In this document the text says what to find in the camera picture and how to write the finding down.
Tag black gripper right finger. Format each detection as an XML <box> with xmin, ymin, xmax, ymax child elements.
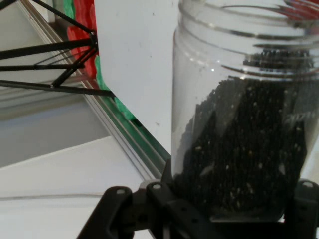
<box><xmin>283</xmin><ymin>179</ymin><xmax>319</xmax><ymax>239</ymax></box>

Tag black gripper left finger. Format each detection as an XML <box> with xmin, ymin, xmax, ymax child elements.
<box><xmin>76</xmin><ymin>158</ymin><xmax>213</xmax><ymax>239</ymax></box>

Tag clear jar with black seeds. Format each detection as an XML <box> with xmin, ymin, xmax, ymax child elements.
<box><xmin>171</xmin><ymin>0</ymin><xmax>319</xmax><ymax>223</ymax></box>

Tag red bowl with black rim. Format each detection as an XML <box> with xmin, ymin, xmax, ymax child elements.
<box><xmin>284</xmin><ymin>0</ymin><xmax>319</xmax><ymax>21</ymax></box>

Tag black tripod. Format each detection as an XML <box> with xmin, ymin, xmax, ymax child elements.
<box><xmin>0</xmin><ymin>0</ymin><xmax>117</xmax><ymax>98</ymax></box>

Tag grey wall cable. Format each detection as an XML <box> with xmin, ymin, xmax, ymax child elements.
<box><xmin>0</xmin><ymin>193</ymin><xmax>107</xmax><ymax>200</ymax></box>

